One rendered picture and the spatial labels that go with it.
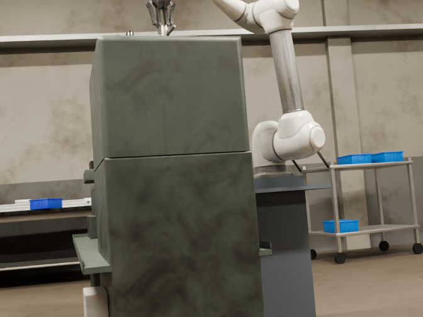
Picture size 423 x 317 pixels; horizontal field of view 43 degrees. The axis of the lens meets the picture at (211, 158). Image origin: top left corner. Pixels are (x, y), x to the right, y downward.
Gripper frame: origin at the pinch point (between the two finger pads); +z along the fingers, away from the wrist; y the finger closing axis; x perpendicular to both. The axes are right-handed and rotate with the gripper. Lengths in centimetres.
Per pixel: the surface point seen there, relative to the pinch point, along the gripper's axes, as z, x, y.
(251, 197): 72, 51, -5
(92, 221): 75, -123, 11
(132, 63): 26, 47, 29
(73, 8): -181, -436, -53
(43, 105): -65, -450, -10
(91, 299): 99, 28, 45
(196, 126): 47, 49, 11
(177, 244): 84, 47, 21
